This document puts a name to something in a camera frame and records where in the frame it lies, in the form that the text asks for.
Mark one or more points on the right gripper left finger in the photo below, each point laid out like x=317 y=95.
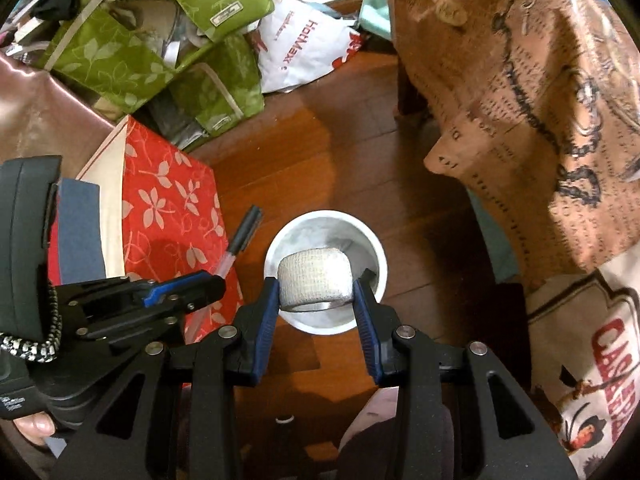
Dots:
x=132 y=433

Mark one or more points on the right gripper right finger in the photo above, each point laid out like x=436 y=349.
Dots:
x=460 y=414

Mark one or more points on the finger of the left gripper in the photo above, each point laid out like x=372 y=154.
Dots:
x=116 y=331
x=199 y=288

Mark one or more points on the black pen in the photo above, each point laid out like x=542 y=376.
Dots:
x=240 y=239

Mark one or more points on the white bandage roll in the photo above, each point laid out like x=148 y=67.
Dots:
x=315 y=280

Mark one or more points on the white trash bin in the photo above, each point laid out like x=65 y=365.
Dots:
x=330 y=229

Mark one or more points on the person's left hand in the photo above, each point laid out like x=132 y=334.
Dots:
x=36 y=428

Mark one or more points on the red floral gift bag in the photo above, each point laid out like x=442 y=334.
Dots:
x=160 y=216

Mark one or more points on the green leaf pattern bag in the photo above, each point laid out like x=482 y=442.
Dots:
x=128 y=51

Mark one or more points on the white HotMaxx plastic bag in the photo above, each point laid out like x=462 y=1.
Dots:
x=297 y=44

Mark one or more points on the newspaper print bed sheet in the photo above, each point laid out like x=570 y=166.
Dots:
x=537 y=103

